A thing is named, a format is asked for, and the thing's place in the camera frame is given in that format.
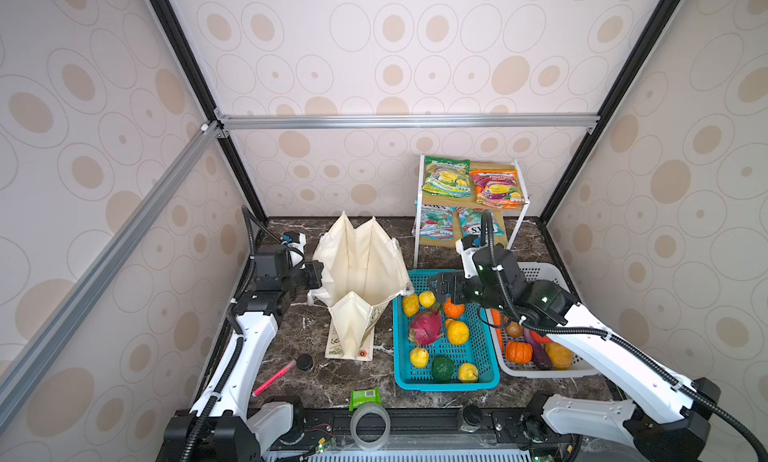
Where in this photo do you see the orange mini pumpkin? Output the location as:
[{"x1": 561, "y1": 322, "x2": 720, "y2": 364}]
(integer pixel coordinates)
[{"x1": 505, "y1": 341, "x2": 533, "y2": 365}]

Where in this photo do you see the pink dragon fruit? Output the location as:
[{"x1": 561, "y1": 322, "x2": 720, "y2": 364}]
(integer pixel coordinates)
[{"x1": 408, "y1": 306, "x2": 442, "y2": 346}]

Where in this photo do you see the purple eggplant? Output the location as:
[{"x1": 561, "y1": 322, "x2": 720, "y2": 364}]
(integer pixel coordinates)
[{"x1": 523, "y1": 328, "x2": 553, "y2": 371}]

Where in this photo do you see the yellow fruit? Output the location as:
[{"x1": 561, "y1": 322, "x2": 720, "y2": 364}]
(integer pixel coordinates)
[
  {"x1": 409, "y1": 347, "x2": 430, "y2": 369},
  {"x1": 458, "y1": 363, "x2": 479, "y2": 383}
]

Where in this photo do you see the orange carrot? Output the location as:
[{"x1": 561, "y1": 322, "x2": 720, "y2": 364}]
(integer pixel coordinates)
[{"x1": 489, "y1": 309, "x2": 503, "y2": 348}]

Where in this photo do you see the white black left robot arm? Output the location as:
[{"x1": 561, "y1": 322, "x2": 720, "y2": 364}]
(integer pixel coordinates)
[{"x1": 158, "y1": 207, "x2": 324, "y2": 461}]

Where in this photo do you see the cream canvas grocery bag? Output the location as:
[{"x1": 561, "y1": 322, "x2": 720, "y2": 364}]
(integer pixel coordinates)
[{"x1": 308, "y1": 214, "x2": 414, "y2": 361}]

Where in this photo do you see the green yellow snack bag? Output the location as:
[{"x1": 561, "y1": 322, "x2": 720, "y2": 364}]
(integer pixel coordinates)
[{"x1": 422, "y1": 156, "x2": 472, "y2": 199}]

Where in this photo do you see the pink marker pen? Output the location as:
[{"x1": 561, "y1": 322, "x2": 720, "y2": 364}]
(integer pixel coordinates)
[{"x1": 252, "y1": 359, "x2": 296, "y2": 397}]

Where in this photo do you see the orange tangerine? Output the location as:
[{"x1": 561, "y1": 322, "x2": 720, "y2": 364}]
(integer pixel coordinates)
[{"x1": 442, "y1": 299, "x2": 465, "y2": 320}]

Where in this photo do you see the white wooden two-tier shelf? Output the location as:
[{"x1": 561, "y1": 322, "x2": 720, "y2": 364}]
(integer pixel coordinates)
[{"x1": 413, "y1": 155, "x2": 530, "y2": 266}]

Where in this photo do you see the small black cap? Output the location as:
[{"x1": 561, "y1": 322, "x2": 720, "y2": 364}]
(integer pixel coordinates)
[{"x1": 295, "y1": 353, "x2": 314, "y2": 372}]

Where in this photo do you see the red tomato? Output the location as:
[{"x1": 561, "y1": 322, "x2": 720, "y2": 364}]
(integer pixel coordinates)
[{"x1": 531, "y1": 331, "x2": 552, "y2": 345}]

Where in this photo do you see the yellow potato-like vegetable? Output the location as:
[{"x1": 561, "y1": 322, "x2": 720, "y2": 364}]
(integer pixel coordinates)
[{"x1": 545, "y1": 342, "x2": 574, "y2": 370}]

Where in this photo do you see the red teal snack bag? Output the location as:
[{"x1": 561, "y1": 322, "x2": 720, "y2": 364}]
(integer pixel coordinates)
[{"x1": 418, "y1": 205, "x2": 454, "y2": 241}]

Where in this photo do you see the green Fox's candy bag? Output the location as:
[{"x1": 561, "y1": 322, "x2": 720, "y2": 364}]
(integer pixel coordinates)
[{"x1": 457, "y1": 207, "x2": 506, "y2": 239}]

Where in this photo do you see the teal plastic basket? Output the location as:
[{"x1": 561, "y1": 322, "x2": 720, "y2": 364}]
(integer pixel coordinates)
[{"x1": 391, "y1": 296, "x2": 500, "y2": 392}]

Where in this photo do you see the green tape dispenser box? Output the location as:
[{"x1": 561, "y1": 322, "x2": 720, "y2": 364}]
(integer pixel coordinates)
[{"x1": 349, "y1": 388, "x2": 382, "y2": 412}]

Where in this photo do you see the clear tape roll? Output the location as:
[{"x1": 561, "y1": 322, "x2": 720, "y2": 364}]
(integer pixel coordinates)
[{"x1": 349, "y1": 402, "x2": 392, "y2": 452}]

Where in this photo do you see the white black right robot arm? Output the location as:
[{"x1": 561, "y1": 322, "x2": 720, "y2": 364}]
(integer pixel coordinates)
[{"x1": 429, "y1": 211, "x2": 767, "y2": 461}]

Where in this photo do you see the orange pink snack bag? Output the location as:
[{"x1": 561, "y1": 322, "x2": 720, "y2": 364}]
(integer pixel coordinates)
[{"x1": 470, "y1": 170, "x2": 525, "y2": 209}]

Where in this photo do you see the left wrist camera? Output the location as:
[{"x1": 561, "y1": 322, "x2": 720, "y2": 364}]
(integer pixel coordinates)
[{"x1": 281, "y1": 231, "x2": 307, "y2": 269}]

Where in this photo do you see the black knob on rail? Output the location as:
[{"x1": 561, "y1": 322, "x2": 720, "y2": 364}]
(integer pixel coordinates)
[{"x1": 457, "y1": 404, "x2": 483, "y2": 433}]

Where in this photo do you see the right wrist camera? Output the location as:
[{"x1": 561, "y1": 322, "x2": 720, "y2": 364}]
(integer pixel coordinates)
[{"x1": 455, "y1": 235, "x2": 480, "y2": 279}]

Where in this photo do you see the small yellow lemon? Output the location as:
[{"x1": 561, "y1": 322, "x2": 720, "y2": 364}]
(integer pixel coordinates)
[{"x1": 418, "y1": 291, "x2": 437, "y2": 309}]

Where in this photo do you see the white plastic basket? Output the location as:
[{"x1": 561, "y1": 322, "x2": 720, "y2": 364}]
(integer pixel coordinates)
[{"x1": 491, "y1": 262, "x2": 598, "y2": 378}]

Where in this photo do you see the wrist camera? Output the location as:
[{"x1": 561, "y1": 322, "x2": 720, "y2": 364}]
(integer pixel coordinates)
[
  {"x1": 455, "y1": 235, "x2": 480, "y2": 279},
  {"x1": 281, "y1": 231, "x2": 307, "y2": 269}
]

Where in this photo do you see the brown potato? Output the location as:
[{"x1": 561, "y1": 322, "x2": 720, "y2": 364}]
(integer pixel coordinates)
[{"x1": 505, "y1": 322, "x2": 524, "y2": 338}]

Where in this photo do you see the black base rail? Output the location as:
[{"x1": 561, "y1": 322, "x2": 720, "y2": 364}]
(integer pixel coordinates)
[{"x1": 157, "y1": 405, "x2": 673, "y2": 462}]

